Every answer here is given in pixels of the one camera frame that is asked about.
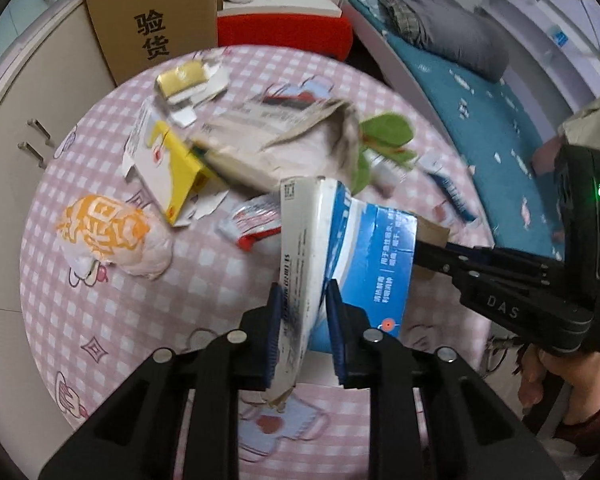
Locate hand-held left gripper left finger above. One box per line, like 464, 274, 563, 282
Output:
39, 282, 283, 480

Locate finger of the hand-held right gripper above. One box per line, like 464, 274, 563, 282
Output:
414, 239, 486, 283
447, 241, 567, 291

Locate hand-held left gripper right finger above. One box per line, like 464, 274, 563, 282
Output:
324, 280, 565, 480

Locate blue white carton box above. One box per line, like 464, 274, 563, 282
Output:
277, 176, 452, 406

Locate yellow white carton box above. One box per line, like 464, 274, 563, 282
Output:
121, 100, 222, 227

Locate person's right hand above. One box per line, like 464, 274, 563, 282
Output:
519, 347, 600, 428

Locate blue white tube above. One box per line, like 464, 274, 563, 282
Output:
426, 169, 479, 227

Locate pink cloth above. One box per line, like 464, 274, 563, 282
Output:
531, 136, 565, 177

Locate red white sachet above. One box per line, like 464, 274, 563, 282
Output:
217, 194, 284, 252

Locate beige pillow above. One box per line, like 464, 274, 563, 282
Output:
559, 89, 600, 147

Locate white paper scraps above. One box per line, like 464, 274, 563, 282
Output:
189, 189, 232, 222

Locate green plush leaf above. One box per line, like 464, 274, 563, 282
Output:
352, 111, 419, 194

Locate blue patterned bed sheet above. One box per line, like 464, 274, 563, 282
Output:
347, 0, 571, 261

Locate crumpled brown paper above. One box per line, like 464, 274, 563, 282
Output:
200, 97, 367, 197

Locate orange printed plastic bag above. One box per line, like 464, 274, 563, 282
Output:
55, 192, 174, 282

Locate white blue red packet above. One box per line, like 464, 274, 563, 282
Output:
250, 84, 332, 126

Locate white torn cardboard piece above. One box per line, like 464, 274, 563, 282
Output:
166, 100, 199, 129

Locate plaid pillow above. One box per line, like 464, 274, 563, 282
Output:
379, 0, 423, 45

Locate olive gold carton box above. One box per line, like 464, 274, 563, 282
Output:
155, 59, 230, 111

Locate red ottoman with white top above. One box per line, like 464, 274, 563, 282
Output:
216, 0, 353, 63

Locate tall brown cardboard box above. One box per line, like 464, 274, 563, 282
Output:
82, 0, 220, 88

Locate beige cabinet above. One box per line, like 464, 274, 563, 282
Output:
0, 0, 118, 436

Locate pale bed frame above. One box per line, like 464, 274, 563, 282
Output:
339, 0, 431, 126

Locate metal cabinet handle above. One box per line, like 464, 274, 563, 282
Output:
18, 140, 47, 171
27, 118, 57, 149

